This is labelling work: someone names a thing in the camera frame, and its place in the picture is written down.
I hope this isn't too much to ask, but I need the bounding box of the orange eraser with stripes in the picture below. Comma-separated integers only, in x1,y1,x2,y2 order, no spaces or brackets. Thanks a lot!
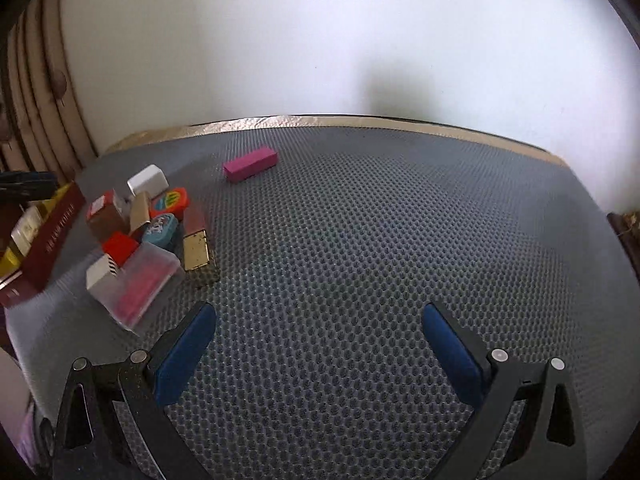
150,188,190,221

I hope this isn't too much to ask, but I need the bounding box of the red cube block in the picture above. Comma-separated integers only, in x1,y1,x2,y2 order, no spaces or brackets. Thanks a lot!
101,231,139,268

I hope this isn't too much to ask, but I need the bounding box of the tan small box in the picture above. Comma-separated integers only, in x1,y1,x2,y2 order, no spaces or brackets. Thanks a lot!
129,191,151,238

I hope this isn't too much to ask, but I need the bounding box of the blue patterned eraser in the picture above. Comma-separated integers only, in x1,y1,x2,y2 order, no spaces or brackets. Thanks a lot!
142,214,179,252

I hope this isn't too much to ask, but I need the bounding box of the clear box with pink contents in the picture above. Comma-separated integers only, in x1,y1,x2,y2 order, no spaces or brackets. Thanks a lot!
96,243,182,332

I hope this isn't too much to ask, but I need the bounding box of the beige tablecloth edge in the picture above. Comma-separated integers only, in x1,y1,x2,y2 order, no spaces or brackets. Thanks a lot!
106,115,567,167

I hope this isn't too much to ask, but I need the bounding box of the white striped small box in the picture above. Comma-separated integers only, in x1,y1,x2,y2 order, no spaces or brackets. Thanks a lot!
86,254,119,292

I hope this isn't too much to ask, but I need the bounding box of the gold shiny box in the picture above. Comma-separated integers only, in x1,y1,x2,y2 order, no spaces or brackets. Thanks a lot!
182,203,220,287

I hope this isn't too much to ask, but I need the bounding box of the beige patterned curtain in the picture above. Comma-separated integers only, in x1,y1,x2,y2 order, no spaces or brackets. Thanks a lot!
1,0,98,183

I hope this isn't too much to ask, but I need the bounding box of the brown small box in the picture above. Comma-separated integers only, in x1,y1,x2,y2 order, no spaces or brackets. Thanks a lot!
86,188,130,243

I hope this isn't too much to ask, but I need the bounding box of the gold red-rimmed tray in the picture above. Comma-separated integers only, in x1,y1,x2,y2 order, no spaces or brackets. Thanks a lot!
1,182,86,309

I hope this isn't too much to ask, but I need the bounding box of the magenta rectangular block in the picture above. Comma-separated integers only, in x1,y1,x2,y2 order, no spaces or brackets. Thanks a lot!
222,146,279,183

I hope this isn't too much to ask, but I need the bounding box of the clear plastic box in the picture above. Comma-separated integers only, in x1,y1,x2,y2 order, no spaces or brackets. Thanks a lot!
11,205,47,257

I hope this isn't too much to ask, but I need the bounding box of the grey honeycomb mat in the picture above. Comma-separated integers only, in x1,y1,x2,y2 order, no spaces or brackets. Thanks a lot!
6,128,639,479

